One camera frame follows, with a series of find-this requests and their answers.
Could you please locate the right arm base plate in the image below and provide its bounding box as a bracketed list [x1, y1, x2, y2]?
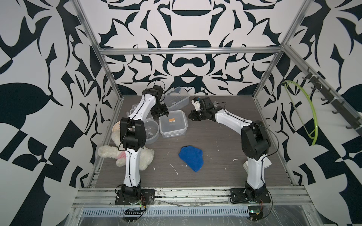
[230, 187, 272, 204]

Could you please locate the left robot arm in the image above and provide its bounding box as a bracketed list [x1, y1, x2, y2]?
[120, 85, 169, 199]

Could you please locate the green bow saw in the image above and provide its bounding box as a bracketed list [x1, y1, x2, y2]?
[282, 80, 319, 146]

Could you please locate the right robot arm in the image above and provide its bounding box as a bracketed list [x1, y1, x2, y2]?
[188, 97, 271, 200]

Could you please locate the square clear lunch box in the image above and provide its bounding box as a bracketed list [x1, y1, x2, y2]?
[159, 110, 189, 138]

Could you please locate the white plush toy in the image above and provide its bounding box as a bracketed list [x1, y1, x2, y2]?
[98, 130, 155, 171]

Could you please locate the round clear lunch box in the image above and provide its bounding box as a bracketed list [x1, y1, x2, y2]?
[144, 119, 159, 145]

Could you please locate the white flat box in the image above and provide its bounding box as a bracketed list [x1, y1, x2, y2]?
[243, 158, 272, 174]

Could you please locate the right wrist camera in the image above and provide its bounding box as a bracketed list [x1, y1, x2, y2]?
[191, 97, 201, 112]

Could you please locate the blue microfiber cloth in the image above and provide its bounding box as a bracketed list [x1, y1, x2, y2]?
[179, 146, 204, 172]

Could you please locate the clear rectangular lunch box lid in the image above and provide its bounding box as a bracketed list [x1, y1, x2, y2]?
[127, 107, 142, 120]

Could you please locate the tall rectangular clear lunch box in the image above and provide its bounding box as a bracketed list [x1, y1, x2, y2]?
[164, 87, 189, 112]

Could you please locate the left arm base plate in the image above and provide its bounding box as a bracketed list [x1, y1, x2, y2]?
[115, 189, 156, 205]

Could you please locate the black wall hook rack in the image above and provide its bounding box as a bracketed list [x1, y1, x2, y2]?
[302, 67, 362, 136]

